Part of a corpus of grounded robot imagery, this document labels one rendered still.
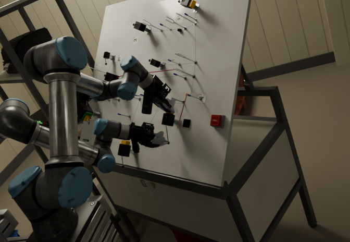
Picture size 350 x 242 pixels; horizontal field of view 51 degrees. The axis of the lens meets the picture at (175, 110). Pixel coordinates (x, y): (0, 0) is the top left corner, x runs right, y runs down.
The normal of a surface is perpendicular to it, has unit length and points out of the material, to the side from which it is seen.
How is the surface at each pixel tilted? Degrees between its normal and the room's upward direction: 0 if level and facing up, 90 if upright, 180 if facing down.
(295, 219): 0
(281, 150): 90
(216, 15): 45
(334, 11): 90
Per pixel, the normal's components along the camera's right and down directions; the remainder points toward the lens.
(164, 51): -0.69, -0.20
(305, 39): -0.22, 0.51
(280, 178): 0.71, 0.04
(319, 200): -0.36, -0.84
